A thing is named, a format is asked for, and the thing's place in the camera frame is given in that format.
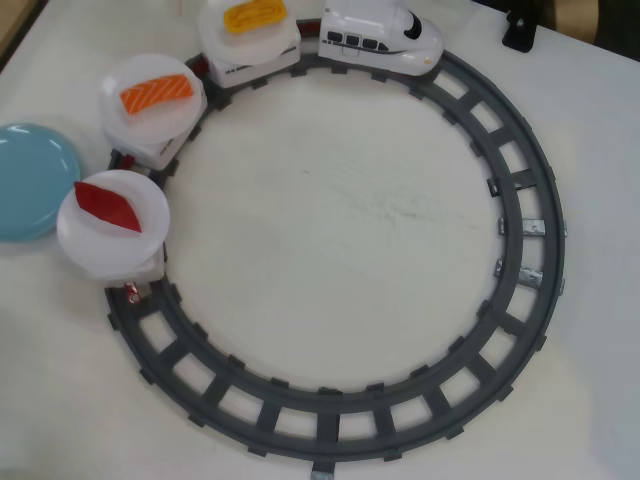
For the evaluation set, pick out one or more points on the yellow egg toy sushi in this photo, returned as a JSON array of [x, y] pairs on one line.
[[252, 17]]

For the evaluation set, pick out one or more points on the white Shinkansen toy locomotive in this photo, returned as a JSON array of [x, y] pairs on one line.
[[370, 35]]

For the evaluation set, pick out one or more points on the red tuna toy sushi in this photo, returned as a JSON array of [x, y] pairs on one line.
[[110, 207]]

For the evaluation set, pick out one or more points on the orange salmon toy sushi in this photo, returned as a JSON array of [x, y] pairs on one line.
[[157, 92]]

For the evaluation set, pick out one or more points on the round blue dish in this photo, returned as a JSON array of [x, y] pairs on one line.
[[30, 180]]

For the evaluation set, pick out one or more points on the round white plastic plate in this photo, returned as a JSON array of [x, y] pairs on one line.
[[150, 127], [100, 245], [250, 45]]

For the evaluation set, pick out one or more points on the silver tape piece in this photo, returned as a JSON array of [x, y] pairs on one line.
[[531, 276], [533, 226]]

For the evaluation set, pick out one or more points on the black table clamp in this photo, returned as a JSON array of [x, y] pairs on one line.
[[520, 32]]

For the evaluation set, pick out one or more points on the grey circular toy rail track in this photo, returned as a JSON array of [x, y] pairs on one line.
[[327, 427]]

